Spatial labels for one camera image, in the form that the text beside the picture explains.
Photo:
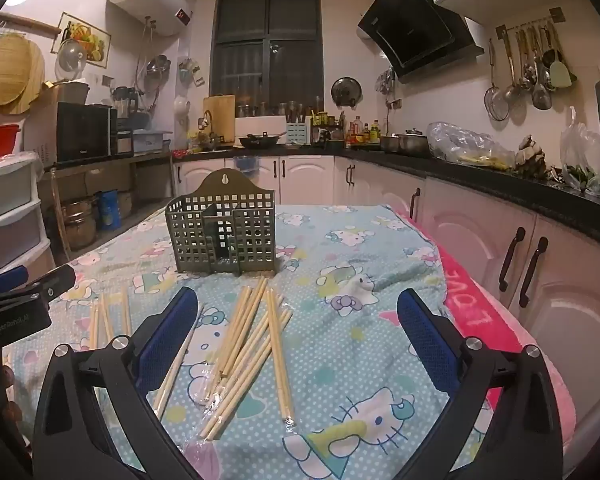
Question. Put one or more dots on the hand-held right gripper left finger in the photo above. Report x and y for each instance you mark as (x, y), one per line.
(167, 340)

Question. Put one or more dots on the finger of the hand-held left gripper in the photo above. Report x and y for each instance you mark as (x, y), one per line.
(5, 277)
(55, 280)

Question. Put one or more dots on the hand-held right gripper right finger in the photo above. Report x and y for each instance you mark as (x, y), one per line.
(425, 340)

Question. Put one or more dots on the pile of wooden chopsticks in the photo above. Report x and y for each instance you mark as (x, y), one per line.
(240, 320)

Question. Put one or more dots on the grey perforated utensil holder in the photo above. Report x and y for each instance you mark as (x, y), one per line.
(250, 230)

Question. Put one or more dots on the large steel pot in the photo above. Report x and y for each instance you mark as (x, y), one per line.
(80, 225)

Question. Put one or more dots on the pink plush blanket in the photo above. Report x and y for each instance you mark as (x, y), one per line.
(480, 305)

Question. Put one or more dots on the blue cartoon cat blanket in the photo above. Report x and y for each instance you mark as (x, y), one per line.
(360, 350)

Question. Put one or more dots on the white plastic drawer unit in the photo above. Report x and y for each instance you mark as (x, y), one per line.
(5, 195)

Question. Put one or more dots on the blue tin can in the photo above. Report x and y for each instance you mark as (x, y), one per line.
(107, 210)

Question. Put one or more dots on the black microwave oven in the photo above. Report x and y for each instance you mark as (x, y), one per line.
(80, 132)

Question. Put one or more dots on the wooden shelf rack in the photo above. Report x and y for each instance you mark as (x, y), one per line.
(145, 157)

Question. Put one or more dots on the black kitchen countertop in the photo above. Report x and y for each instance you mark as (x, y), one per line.
(505, 185)

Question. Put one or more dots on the red cloth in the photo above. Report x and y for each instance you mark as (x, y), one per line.
(182, 152)

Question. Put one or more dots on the blue hanging bag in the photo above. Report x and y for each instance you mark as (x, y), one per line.
(245, 166)

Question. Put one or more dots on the dark blender jug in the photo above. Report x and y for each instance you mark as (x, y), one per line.
(125, 102)

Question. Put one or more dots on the steel bowl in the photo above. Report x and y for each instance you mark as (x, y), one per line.
(414, 145)
(390, 144)

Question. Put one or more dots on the yellow dish soap bottle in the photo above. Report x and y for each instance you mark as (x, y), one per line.
(195, 141)

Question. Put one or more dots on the clear plastic bag yellow contents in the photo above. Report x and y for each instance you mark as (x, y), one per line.
(460, 145)

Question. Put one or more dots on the round wooden board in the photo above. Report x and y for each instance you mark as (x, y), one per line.
(37, 75)

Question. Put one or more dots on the round bamboo tray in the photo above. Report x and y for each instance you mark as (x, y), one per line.
(5, 70)

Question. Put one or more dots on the brown lumpy bundle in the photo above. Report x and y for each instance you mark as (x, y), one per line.
(530, 157)

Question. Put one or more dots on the cluster of condiment bottles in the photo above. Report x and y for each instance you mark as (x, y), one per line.
(362, 132)

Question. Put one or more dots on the black wok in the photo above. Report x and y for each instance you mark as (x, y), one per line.
(260, 141)

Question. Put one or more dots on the hanging glass pot lid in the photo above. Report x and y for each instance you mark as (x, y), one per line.
(71, 60)

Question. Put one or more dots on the metal kitchen faucet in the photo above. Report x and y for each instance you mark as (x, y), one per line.
(207, 120)

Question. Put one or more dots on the wooden cutting board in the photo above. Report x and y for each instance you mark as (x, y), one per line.
(222, 120)

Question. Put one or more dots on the hanging steel bowls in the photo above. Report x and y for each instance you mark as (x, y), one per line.
(158, 67)

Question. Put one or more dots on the small spice rack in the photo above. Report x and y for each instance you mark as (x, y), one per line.
(327, 122)

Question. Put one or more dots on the blue white knife block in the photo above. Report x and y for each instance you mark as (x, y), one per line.
(296, 134)

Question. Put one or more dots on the plastic bag of greens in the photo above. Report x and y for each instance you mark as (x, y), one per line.
(580, 150)

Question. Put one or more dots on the wooden rolling pin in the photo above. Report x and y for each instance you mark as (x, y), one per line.
(30, 24)

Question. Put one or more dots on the row of glass jars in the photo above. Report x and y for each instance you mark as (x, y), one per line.
(280, 109)

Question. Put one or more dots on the dark hanging pot lid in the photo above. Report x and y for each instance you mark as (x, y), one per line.
(346, 91)

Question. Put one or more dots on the hanging metal utensil bunch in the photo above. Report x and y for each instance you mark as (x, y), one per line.
(387, 81)

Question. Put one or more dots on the row of hanging ladles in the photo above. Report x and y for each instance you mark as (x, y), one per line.
(540, 92)

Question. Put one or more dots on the dark framed window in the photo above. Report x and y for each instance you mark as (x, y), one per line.
(290, 60)

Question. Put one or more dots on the black range hood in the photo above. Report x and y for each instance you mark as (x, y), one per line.
(415, 25)

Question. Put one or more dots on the fruit wall poster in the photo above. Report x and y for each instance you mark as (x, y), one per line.
(95, 40)

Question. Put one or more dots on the small wall-mounted holder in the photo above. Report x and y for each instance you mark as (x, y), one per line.
(190, 71)

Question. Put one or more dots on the metal utensil rail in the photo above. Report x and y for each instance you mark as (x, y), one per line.
(530, 22)

